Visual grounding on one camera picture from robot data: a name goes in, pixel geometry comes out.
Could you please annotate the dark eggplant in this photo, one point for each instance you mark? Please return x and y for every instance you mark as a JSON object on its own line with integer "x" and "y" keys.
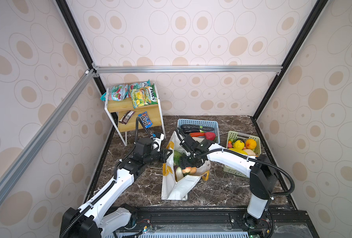
{"x": 188, "y": 128}

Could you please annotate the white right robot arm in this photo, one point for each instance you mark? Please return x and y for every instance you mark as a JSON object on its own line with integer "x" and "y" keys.
{"x": 262, "y": 175}

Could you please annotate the green gummy snack bag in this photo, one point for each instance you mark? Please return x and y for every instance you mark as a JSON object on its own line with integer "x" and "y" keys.
{"x": 116, "y": 93}

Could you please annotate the left diagonal aluminium rail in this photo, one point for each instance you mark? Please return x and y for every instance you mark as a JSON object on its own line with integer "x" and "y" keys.
{"x": 19, "y": 166}

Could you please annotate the white garlic bulb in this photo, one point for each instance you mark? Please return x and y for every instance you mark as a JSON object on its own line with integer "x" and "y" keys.
{"x": 250, "y": 152}

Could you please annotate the red bell pepper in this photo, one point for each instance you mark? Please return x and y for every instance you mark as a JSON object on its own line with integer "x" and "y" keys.
{"x": 210, "y": 136}

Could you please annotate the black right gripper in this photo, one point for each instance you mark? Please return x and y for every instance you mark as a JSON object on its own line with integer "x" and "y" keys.
{"x": 183, "y": 163}

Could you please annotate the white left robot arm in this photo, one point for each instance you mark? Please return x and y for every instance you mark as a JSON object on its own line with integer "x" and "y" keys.
{"x": 92, "y": 219}

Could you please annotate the yellow candy snack bag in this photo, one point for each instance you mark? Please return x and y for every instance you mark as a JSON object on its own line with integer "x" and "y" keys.
{"x": 139, "y": 97}

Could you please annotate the green cabbage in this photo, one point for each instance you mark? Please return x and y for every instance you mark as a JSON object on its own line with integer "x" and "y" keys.
{"x": 177, "y": 157}

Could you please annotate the white eggplant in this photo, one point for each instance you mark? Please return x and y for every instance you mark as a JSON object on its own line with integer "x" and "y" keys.
{"x": 179, "y": 174}

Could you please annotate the brown chocolate bar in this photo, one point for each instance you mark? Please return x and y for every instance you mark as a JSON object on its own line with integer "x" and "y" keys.
{"x": 126, "y": 117}

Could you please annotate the yellow mango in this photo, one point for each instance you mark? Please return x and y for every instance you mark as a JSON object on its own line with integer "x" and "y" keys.
{"x": 239, "y": 151}

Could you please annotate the horizontal aluminium rail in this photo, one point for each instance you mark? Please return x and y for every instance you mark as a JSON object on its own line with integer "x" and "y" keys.
{"x": 189, "y": 69}

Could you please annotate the white grocery bag yellow handles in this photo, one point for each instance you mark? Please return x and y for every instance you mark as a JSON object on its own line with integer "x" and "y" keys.
{"x": 178, "y": 182}

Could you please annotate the white wooden two-tier shelf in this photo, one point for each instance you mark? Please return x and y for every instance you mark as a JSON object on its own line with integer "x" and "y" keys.
{"x": 115, "y": 110}

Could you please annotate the orange fruit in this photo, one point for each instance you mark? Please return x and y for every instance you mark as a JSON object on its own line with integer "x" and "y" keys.
{"x": 251, "y": 144}

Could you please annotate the red chili pepper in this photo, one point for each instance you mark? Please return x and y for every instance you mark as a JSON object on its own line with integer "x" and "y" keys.
{"x": 197, "y": 134}

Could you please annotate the blue plastic basket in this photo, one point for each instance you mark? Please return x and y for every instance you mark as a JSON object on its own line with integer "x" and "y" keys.
{"x": 200, "y": 125}

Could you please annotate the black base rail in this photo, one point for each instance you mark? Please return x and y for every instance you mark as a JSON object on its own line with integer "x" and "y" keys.
{"x": 217, "y": 222}

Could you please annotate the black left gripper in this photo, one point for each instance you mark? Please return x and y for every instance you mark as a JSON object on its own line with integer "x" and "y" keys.
{"x": 163, "y": 156}

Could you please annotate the blue candy packet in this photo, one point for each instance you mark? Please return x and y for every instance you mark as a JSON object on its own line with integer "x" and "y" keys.
{"x": 145, "y": 119}

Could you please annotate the green mint snack bag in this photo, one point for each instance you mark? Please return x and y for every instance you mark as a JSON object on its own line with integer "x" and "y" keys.
{"x": 150, "y": 90}

